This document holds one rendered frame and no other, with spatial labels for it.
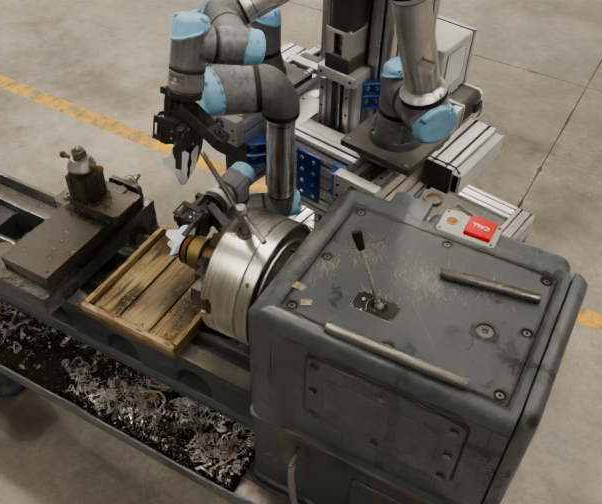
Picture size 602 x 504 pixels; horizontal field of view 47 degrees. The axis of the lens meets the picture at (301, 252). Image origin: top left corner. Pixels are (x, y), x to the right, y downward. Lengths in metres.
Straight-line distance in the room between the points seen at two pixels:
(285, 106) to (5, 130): 2.75
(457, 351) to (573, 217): 2.43
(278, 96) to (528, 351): 0.82
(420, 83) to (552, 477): 1.60
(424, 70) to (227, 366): 0.85
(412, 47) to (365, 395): 0.76
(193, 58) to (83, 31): 3.72
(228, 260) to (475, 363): 0.57
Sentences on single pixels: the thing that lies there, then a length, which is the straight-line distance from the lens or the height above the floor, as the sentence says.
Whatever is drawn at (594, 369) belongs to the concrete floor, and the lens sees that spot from 3.09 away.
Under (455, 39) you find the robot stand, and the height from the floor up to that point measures 1.23.
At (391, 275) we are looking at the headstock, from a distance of 1.45.
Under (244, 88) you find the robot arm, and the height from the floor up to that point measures 1.41.
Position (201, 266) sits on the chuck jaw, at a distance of 1.67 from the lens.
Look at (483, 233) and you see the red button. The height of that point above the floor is 1.27.
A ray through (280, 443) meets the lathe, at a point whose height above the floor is 0.77.
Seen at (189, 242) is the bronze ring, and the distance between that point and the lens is 1.72.
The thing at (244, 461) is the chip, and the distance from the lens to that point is 1.98.
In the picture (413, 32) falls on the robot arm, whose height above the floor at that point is 1.57.
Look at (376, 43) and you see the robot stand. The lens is 2.07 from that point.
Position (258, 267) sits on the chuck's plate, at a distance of 1.51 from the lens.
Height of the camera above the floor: 2.30
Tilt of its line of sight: 45 degrees down
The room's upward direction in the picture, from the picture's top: 1 degrees clockwise
